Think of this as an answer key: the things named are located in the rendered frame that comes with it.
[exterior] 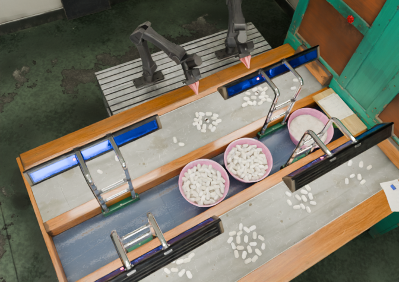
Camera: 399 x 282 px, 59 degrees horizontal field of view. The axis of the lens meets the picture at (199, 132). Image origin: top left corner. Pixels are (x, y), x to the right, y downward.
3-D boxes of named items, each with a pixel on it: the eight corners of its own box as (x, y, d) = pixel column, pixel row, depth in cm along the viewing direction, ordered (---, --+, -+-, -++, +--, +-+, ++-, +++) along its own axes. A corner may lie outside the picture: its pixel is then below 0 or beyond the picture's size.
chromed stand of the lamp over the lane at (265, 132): (241, 116, 217) (255, 68, 179) (267, 104, 223) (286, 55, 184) (258, 140, 209) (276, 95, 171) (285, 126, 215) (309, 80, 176)
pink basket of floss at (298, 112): (279, 146, 208) (284, 138, 199) (288, 111, 221) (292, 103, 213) (324, 159, 205) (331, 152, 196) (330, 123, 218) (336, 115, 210)
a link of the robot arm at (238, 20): (247, 27, 204) (243, -16, 214) (233, 27, 204) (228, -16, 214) (244, 39, 216) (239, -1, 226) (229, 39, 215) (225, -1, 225)
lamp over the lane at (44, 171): (25, 172, 152) (19, 165, 146) (155, 116, 170) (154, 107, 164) (31, 187, 149) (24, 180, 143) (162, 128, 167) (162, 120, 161)
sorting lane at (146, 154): (27, 176, 185) (25, 174, 183) (297, 58, 238) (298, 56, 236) (44, 225, 173) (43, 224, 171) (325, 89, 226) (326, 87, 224)
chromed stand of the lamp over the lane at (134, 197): (91, 187, 189) (69, 148, 150) (125, 170, 195) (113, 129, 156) (104, 217, 181) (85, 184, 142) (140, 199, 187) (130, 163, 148)
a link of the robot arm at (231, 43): (237, 47, 232) (240, -6, 218) (227, 47, 231) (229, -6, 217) (235, 45, 237) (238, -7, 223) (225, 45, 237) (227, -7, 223)
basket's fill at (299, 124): (280, 127, 213) (282, 122, 209) (309, 113, 220) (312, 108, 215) (303, 157, 204) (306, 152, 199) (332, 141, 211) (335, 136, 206)
